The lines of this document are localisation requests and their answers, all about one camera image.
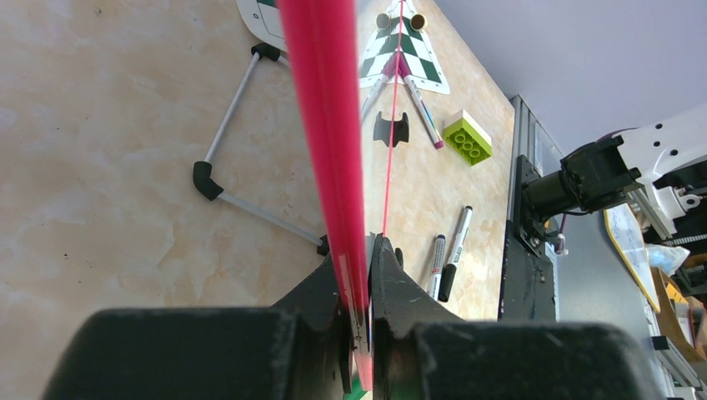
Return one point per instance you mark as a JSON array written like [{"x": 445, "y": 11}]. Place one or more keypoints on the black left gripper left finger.
[{"x": 297, "y": 348}]

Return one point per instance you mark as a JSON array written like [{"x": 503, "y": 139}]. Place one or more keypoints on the wooden chess piece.
[{"x": 418, "y": 22}]

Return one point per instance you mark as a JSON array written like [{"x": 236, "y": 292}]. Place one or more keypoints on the pink-framed whiteboard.
[{"x": 342, "y": 53}]

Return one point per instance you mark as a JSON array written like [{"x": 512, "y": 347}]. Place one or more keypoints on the blue-capped marker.
[{"x": 437, "y": 267}]

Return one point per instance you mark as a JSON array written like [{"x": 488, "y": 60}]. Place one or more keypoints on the grey whiteboard stand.
[{"x": 258, "y": 160}]

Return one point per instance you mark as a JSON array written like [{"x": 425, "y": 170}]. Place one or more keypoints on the black-capped marker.
[{"x": 450, "y": 268}]

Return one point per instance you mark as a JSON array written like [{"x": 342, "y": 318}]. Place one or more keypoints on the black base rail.
[{"x": 527, "y": 289}]

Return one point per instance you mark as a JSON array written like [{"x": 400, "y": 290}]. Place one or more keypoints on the green-capped marker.
[{"x": 357, "y": 392}]

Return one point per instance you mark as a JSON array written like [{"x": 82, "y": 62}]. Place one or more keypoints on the lime green toy brick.
[{"x": 467, "y": 138}]

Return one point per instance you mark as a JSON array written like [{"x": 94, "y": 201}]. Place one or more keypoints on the purple-capped marker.
[{"x": 406, "y": 74}]

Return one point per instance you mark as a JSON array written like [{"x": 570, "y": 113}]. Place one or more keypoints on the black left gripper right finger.
[{"x": 424, "y": 351}]

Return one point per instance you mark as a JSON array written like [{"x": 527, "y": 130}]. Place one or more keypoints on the green white chessboard mat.
[{"x": 262, "y": 18}]

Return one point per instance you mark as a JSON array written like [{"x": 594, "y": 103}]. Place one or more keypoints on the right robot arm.
[{"x": 663, "y": 164}]

